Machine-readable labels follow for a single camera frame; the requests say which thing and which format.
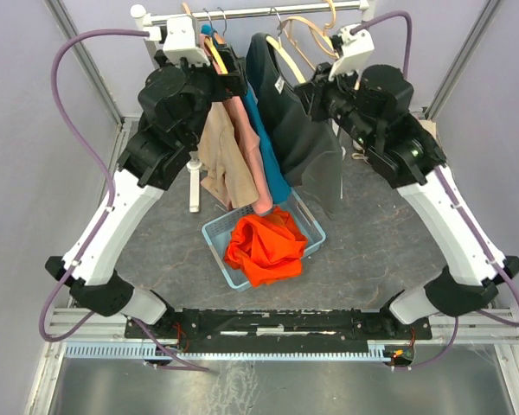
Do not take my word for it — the cream garment on floor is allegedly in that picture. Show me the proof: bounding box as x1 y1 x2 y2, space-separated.
351 119 442 161

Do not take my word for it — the blue t shirt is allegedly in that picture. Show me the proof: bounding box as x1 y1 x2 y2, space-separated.
198 23 293 204

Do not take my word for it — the beige hanger of beige shirt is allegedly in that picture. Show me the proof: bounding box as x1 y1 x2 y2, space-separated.
181 1 200 35

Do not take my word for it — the pink t shirt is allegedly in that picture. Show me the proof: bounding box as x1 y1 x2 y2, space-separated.
196 34 273 215

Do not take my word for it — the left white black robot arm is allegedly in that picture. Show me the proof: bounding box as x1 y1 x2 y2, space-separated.
45 44 247 337

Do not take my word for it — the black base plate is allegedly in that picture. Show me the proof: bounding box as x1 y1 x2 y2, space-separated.
148 308 433 353

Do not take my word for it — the light blue plastic basket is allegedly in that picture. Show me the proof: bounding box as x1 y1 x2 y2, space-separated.
202 190 326 291

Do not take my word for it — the orange t shirt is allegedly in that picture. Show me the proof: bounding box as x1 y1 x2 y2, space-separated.
224 207 308 288

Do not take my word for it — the purple cable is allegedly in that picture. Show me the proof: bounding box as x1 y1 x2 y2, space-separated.
358 10 519 371
38 28 208 373

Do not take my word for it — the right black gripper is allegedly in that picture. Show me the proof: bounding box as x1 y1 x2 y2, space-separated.
294 58 380 152

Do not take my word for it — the yellow hanger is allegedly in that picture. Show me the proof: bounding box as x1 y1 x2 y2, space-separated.
202 8 229 74

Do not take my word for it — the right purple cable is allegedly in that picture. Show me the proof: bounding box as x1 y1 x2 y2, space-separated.
358 10 519 371

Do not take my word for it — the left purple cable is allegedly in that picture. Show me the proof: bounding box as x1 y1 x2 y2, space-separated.
38 28 208 373

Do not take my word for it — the beige plastic hanger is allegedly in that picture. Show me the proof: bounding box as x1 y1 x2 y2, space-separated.
279 0 338 68

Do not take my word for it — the beige t shirt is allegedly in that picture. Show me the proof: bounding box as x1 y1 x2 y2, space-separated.
198 103 259 209

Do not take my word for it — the metal clothes rack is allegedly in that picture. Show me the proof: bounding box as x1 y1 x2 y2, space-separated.
129 0 378 214

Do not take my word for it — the white hanger of grey shirt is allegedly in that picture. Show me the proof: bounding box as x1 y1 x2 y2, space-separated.
266 7 305 84

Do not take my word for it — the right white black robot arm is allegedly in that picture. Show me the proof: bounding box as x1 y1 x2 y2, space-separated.
294 63 519 338

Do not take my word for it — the dark grey t shirt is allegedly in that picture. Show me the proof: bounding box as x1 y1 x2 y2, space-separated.
246 33 343 219

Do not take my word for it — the light blue cable duct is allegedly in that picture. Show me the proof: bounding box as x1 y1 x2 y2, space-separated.
64 342 390 363

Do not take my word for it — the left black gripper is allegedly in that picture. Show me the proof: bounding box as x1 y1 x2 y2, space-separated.
158 43 251 147

